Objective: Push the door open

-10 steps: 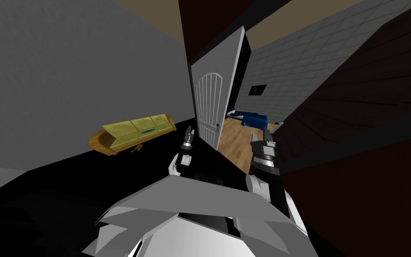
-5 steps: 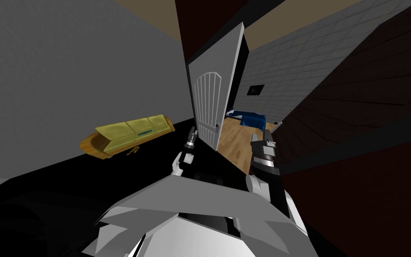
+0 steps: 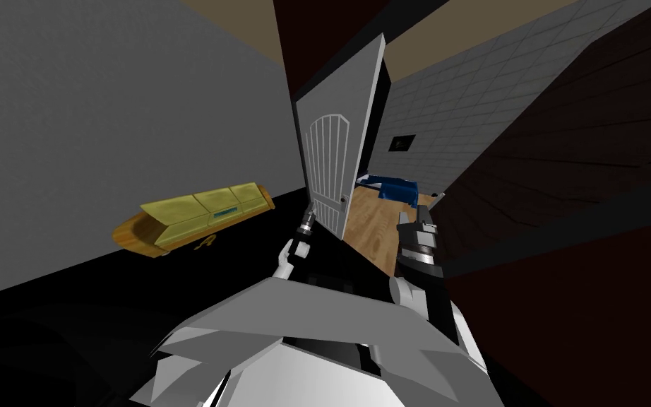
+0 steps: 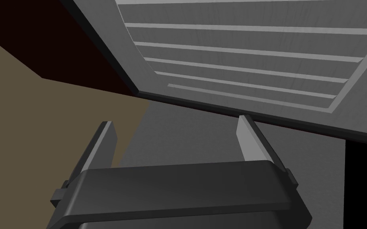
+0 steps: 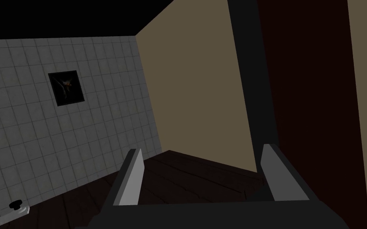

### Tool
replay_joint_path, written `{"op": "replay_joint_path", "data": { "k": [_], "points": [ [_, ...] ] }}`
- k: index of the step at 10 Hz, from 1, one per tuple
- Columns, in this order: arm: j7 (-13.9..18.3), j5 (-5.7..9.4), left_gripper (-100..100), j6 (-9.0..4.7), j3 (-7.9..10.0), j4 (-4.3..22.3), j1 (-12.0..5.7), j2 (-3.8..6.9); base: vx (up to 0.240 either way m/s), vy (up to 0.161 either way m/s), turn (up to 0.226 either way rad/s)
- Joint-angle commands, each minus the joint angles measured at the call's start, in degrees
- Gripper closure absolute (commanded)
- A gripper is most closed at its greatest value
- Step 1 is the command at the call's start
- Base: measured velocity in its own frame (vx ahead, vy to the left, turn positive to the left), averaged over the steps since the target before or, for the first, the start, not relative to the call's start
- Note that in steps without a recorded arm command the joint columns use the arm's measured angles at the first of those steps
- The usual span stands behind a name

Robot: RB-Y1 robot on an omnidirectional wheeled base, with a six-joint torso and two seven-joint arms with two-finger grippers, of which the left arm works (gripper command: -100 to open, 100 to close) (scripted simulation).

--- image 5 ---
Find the dark red door leaf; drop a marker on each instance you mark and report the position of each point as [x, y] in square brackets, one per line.
[311, 105]

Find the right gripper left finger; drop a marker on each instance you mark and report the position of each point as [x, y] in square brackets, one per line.
[129, 181]

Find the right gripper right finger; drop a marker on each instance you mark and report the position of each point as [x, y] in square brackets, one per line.
[282, 178]

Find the dark framed wall picture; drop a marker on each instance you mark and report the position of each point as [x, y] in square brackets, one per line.
[66, 87]

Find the grey block with black knob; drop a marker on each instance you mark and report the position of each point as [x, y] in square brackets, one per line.
[11, 211]

